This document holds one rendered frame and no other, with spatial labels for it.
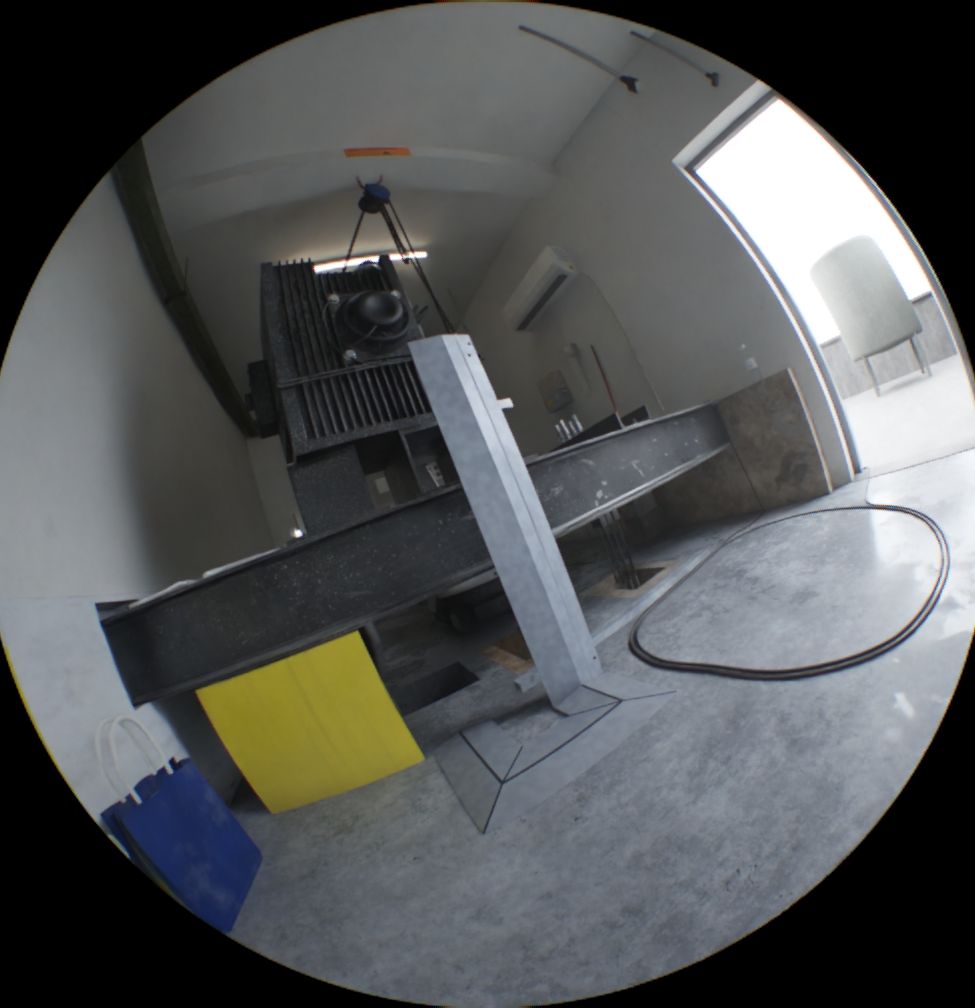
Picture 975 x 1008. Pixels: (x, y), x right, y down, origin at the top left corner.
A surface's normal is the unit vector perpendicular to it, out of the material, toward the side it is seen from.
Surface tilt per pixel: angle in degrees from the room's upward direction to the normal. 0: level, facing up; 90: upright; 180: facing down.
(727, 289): 90
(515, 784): 10
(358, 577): 90
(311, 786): 90
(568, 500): 90
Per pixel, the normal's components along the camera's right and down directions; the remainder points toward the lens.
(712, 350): -0.86, 0.33
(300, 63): 0.37, 0.93
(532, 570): 0.26, -0.14
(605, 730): -0.30, -0.94
